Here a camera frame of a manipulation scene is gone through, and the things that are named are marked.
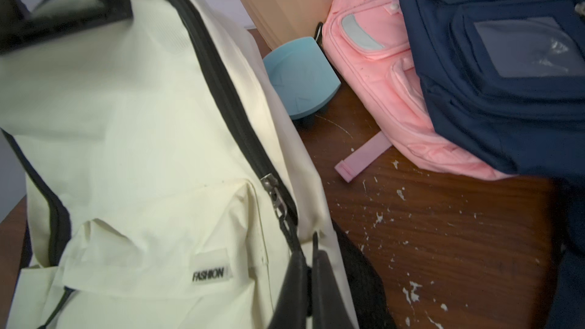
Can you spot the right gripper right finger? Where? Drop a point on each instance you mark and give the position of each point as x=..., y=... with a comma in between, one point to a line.
x=328, y=309

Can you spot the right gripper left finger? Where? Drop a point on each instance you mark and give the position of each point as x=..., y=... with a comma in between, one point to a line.
x=292, y=306

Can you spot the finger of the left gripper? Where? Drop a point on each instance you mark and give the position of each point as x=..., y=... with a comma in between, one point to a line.
x=58, y=18

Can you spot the cream white backpack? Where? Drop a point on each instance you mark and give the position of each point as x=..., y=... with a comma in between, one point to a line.
x=167, y=186

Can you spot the navy blue backpack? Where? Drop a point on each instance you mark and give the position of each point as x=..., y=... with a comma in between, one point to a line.
x=504, y=79

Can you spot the pink backpack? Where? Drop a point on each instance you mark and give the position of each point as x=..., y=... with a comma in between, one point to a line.
x=367, y=43

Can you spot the teal plastic paddle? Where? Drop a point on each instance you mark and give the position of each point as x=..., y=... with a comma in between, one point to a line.
x=302, y=77

